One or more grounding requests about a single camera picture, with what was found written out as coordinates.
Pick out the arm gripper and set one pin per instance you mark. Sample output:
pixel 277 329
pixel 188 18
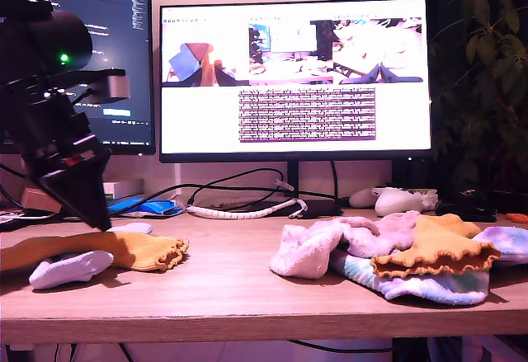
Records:
pixel 57 131

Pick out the orange ruffled sock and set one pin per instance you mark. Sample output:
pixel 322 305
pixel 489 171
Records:
pixel 433 246
pixel 136 250

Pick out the white pale blue sock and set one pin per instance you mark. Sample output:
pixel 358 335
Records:
pixel 70 269

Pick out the white green-labelled box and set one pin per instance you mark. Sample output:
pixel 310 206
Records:
pixel 114 191

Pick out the small brown box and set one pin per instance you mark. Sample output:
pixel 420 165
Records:
pixel 35 199

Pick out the blue plastic packet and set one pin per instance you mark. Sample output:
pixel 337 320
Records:
pixel 144 206

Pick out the black patterned pad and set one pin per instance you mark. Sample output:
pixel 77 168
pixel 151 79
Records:
pixel 12 217

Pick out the monitor showing white windows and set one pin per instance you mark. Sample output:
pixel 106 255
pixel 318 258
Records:
pixel 206 123

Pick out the monitor showing dark code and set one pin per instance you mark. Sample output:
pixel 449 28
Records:
pixel 123 28

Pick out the pink fluffy sock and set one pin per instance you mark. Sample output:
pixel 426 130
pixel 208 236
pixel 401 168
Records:
pixel 305 255
pixel 392 230

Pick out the white rounded controller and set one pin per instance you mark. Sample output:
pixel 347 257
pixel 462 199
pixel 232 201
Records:
pixel 361 199

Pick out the white game controller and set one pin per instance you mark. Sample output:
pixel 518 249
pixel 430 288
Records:
pixel 396 203

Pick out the pastel tie-dye sock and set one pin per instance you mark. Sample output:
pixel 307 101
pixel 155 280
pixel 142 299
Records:
pixel 433 292
pixel 511 242

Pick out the black flat case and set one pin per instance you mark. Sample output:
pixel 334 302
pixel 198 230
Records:
pixel 466 212

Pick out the green potted plant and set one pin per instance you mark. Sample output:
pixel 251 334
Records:
pixel 482 69

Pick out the small orange object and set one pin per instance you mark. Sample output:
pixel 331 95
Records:
pixel 517 217

